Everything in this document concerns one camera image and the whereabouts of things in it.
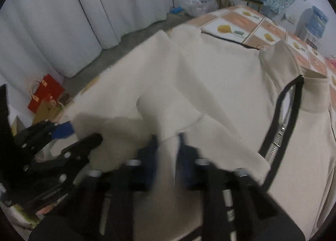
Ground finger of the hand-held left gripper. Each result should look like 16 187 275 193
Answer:
22 133 103 186
12 120 75 157

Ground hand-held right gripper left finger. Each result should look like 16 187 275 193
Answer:
29 134 162 241

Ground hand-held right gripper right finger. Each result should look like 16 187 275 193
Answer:
175 132 307 241

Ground cream zip jacket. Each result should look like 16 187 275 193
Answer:
56 24 336 241

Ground brown paper bag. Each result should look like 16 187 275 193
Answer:
33 98 66 126

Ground red gift bag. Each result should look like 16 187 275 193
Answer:
28 73 66 113

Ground white curtain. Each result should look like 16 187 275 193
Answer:
0 0 174 126

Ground bed with patterned sheet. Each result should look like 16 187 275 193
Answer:
186 4 336 86

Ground clear plastic bag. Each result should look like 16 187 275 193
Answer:
184 0 218 17

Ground white water dispenser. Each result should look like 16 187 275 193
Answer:
297 10 322 47

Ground blue water bottle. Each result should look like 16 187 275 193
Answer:
310 6 328 38

